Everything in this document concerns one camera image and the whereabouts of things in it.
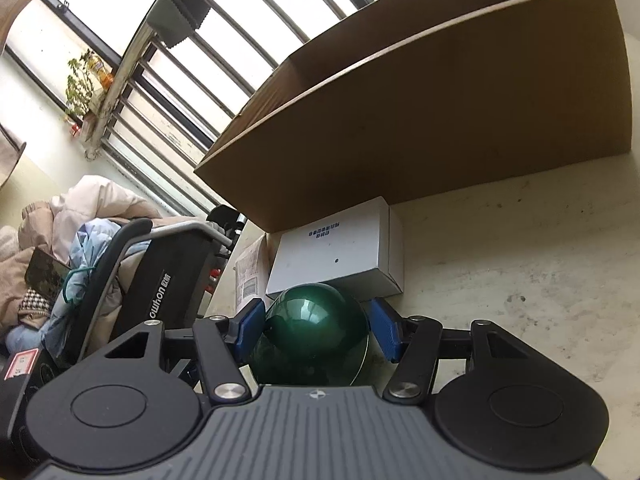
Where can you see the black box with red label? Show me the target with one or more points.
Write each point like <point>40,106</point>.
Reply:
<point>17,362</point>

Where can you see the white cardboard box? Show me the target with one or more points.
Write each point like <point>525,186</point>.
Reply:
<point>330,257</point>

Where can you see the light blue cloth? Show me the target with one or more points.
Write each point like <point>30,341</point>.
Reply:
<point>82,255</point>

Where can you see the camouflage patterned cloth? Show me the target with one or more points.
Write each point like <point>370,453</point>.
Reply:
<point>45,275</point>

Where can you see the pink padded jacket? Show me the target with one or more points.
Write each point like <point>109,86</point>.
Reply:
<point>95,205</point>

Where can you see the large brown cardboard box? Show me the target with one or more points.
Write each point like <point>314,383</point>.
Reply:
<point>425,125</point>

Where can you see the white paper with barcode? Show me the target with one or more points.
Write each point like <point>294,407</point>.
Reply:
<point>250,272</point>

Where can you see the grey cloth on pole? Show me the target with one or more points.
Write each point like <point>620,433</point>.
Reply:
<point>177,15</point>

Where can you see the potted green plant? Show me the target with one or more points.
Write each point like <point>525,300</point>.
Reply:
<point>80,85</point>

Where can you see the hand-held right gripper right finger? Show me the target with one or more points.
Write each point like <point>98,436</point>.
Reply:
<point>386,331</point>

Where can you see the metal window grille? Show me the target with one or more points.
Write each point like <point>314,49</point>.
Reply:
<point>235,65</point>

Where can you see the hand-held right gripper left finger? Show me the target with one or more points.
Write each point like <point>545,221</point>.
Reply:
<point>250,324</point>

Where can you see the metal pole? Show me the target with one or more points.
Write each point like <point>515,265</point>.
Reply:
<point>134,45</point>

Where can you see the beige curtain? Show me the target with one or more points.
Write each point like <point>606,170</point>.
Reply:
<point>17,5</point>

